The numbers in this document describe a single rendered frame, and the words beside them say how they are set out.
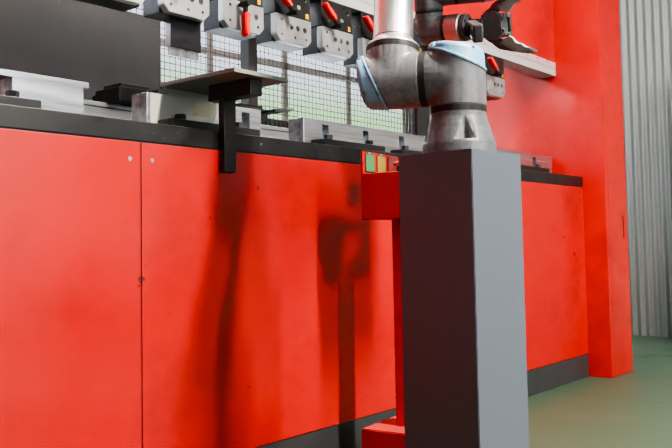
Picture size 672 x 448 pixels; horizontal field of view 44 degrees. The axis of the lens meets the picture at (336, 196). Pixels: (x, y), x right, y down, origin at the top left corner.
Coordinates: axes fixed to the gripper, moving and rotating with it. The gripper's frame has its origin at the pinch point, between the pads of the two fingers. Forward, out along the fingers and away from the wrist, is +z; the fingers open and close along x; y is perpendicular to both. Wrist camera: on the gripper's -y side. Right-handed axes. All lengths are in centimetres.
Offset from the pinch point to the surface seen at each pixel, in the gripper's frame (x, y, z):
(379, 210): 42, -26, -36
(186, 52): -3, -41, -78
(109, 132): 9, -83, -66
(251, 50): 5, 66, -139
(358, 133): 31, 18, -65
